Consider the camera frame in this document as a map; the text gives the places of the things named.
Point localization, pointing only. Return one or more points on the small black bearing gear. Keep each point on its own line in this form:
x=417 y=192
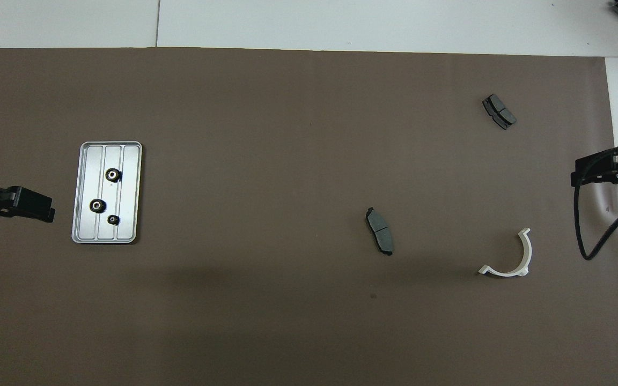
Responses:
x=113 y=220

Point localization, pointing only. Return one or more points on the silver metal tray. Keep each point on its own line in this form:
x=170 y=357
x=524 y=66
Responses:
x=129 y=187

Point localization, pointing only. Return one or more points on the short grey brake pad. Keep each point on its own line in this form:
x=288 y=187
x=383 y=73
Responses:
x=499 y=111

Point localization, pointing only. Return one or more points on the long grey brake pad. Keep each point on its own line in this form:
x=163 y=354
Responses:
x=380 y=231

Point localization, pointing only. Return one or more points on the brown paper table mat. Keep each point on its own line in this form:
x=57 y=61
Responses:
x=287 y=134

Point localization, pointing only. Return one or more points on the white semicircular plastic bracket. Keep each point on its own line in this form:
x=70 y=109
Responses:
x=507 y=273

